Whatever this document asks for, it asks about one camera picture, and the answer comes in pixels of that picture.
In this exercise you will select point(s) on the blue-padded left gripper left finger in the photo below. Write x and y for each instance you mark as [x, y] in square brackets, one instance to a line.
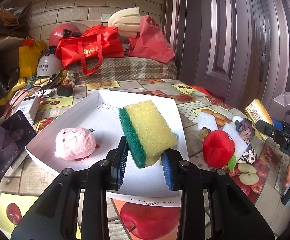
[118, 158]

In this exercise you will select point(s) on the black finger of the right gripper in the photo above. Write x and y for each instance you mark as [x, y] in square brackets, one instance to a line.
[267, 130]

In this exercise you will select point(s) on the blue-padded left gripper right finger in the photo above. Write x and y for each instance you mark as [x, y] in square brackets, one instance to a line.
[170, 163]

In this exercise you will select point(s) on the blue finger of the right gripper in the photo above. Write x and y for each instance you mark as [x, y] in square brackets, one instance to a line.
[278, 124]

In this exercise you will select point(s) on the yellow green sponge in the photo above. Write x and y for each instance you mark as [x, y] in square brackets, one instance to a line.
[146, 131]

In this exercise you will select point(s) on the pink fluffy plush toy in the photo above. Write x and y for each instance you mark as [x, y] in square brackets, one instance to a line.
[74, 143]

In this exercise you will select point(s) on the red plush apple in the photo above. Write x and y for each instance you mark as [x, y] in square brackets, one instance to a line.
[218, 149]

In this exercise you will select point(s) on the white foam block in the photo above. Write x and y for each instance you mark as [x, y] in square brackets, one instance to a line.
[206, 120]

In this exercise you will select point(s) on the white cardboard box tray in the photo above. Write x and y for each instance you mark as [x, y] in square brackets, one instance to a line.
[99, 111]

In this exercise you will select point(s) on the black charger block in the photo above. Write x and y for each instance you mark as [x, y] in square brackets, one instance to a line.
[64, 90]

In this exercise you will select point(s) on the dark purple door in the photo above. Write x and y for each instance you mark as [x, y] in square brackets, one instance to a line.
[238, 50]

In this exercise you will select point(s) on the plaid covered bench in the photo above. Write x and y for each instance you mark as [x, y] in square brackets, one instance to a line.
[122, 69]

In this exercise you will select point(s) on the white power bank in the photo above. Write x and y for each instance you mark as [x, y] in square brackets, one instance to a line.
[29, 106]

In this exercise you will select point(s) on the fruit pattern tablecloth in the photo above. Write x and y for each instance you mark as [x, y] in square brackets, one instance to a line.
[25, 179]

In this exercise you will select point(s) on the black smartphone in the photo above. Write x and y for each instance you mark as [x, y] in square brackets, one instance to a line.
[15, 133]

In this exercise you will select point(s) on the white helmet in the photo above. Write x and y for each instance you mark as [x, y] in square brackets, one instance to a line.
[49, 65]

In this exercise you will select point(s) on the red plastic bag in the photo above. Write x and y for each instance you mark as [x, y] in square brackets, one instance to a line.
[151, 43]

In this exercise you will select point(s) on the red tote bag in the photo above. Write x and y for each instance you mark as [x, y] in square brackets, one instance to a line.
[95, 44]

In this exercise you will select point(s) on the yellow gift bag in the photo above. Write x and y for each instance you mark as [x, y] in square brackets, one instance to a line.
[30, 53]

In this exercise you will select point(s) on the pink helmet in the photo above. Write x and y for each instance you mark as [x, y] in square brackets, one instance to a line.
[63, 31]

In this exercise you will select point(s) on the cream foam sheets stack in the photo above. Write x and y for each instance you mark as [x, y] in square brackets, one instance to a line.
[127, 21]

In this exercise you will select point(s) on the metal storage shelf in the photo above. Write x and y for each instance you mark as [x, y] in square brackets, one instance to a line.
[14, 26]

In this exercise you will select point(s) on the white wireless charger pad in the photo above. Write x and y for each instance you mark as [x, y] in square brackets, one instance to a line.
[44, 93]

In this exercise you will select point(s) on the wall socket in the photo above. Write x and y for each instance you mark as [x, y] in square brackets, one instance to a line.
[105, 18]

